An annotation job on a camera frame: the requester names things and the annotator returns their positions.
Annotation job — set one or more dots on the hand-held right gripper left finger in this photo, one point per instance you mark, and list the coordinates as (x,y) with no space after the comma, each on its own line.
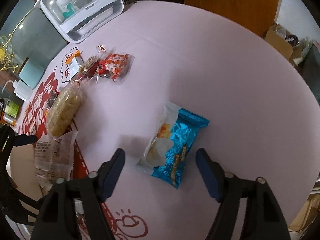
(113,175)

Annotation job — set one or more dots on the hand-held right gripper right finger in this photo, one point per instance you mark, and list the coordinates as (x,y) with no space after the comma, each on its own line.
(208,175)

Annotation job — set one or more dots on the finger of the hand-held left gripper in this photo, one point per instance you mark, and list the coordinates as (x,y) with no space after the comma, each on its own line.
(17,205)
(25,139)

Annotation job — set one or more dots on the blue foil snack packet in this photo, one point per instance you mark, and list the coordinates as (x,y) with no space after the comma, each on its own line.
(180,140)

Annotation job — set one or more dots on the clear wrapped cake packet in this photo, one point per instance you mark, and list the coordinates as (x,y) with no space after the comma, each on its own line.
(52,155)

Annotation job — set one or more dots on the green label glass bottle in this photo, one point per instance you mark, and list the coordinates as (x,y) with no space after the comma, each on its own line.
(12,110)

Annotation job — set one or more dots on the dark printed snack packet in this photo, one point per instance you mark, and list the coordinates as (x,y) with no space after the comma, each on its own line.
(51,98)

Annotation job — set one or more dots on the yellow crispy snack packet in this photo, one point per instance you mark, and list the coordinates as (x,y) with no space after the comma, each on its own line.
(63,110)

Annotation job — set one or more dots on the white squeeze bottle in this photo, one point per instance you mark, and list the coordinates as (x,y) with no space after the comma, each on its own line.
(21,90)

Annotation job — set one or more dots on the light blue canister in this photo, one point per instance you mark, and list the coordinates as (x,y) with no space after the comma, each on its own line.
(31,73)

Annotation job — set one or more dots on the pink printed tablecloth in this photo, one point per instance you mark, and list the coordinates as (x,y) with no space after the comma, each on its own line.
(225,92)

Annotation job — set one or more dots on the orange white snack packet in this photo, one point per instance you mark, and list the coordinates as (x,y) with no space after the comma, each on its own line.
(75,62)

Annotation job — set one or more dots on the clear nut snack packet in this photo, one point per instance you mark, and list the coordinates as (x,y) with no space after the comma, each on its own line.
(87,65)

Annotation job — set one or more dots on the wooden framed glass door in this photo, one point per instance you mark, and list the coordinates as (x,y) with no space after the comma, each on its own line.
(40,37)

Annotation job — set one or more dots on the red candy packet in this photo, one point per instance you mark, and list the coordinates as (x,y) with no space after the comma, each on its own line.
(115,65)

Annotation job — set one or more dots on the white teal medicine bottle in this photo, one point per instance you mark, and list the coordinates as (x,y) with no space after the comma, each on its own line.
(63,6)

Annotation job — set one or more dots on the cardboard box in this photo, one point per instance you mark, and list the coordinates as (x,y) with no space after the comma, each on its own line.
(280,43)

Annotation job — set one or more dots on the white medicine storage box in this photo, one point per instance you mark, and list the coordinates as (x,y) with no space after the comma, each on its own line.
(100,7)

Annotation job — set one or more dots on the wooden cabinet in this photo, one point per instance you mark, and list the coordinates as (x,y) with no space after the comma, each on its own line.
(232,5)

